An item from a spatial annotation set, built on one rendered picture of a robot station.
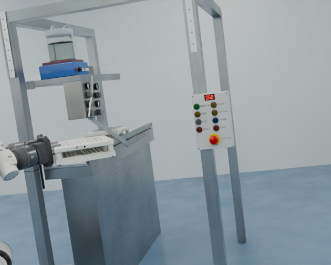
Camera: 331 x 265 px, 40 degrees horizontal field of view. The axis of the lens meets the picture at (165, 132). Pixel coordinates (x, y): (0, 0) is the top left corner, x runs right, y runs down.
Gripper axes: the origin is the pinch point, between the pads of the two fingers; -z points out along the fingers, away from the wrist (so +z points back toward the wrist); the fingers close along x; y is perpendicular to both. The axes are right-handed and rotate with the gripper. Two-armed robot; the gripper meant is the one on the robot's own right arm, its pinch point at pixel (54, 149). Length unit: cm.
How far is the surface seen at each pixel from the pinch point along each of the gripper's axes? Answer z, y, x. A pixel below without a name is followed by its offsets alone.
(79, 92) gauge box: -42, -31, -22
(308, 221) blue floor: -220, 1, 107
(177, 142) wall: -322, -210, 59
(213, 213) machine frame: -65, 27, 46
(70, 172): -38, -46, 21
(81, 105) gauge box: -42, -31, -15
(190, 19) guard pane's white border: -66, 29, -47
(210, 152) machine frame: -66, 30, 16
